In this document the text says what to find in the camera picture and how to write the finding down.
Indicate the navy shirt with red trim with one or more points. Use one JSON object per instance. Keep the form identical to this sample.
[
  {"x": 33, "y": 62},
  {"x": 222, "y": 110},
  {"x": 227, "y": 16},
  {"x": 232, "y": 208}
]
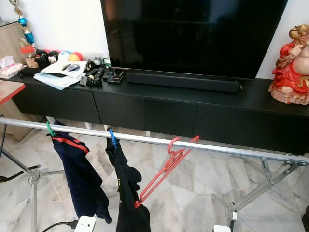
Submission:
[{"x": 79, "y": 179}]

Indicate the green plastic hanger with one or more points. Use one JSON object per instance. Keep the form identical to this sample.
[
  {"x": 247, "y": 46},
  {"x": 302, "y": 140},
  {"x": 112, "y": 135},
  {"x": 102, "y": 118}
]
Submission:
[{"x": 49, "y": 129}]

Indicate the red plastic hanger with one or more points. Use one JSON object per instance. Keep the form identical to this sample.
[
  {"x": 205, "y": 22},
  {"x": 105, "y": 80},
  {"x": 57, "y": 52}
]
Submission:
[{"x": 164, "y": 171}]

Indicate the blue plastic hanger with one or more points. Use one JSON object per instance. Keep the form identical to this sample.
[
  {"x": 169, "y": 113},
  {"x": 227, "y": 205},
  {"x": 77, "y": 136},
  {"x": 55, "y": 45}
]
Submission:
[{"x": 112, "y": 137}]

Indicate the red laughing Buddha statue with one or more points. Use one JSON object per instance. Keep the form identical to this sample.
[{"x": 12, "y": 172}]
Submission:
[{"x": 289, "y": 72}]

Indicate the black soundbar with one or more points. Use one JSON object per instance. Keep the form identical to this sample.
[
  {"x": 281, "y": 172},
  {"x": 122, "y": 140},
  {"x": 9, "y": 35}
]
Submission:
[{"x": 183, "y": 81}]

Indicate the low black TV cabinet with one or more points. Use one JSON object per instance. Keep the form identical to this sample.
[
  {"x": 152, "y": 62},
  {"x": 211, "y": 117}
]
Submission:
[{"x": 169, "y": 116}]

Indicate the large black television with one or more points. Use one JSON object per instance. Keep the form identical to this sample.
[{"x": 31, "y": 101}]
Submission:
[{"x": 193, "y": 34}]

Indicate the silver metal clothes rack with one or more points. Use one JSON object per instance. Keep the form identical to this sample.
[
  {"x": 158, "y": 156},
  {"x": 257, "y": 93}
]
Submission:
[{"x": 145, "y": 140}]

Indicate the black shirt with green logo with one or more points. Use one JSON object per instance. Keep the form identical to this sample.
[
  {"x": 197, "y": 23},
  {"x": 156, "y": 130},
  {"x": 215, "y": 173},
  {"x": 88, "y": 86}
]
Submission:
[{"x": 128, "y": 193}]

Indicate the orange ball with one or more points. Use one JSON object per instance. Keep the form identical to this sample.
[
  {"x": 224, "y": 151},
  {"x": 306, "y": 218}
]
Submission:
[{"x": 76, "y": 57}]

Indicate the white ball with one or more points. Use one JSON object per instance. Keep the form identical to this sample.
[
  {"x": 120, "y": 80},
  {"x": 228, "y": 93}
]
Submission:
[{"x": 63, "y": 56}]

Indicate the stack of white papers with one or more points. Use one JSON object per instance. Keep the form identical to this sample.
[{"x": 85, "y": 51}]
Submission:
[{"x": 58, "y": 77}]

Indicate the jar with red lid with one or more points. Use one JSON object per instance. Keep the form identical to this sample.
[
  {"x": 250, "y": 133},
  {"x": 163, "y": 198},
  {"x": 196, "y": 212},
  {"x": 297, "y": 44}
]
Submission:
[{"x": 29, "y": 58}]

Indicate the blue and gold trophy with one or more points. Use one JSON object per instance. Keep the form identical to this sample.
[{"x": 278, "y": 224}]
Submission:
[{"x": 26, "y": 31}]

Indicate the pink tissue pack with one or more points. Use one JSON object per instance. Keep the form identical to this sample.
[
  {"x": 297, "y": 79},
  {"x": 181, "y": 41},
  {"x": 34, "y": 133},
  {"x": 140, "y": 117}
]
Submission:
[{"x": 9, "y": 70}]

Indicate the light wooden sideboard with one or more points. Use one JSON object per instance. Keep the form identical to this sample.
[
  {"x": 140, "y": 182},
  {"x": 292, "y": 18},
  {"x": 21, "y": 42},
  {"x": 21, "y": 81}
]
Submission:
[{"x": 9, "y": 41}]

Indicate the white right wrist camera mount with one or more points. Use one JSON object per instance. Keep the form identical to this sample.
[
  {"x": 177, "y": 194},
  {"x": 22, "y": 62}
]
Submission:
[{"x": 221, "y": 228}]

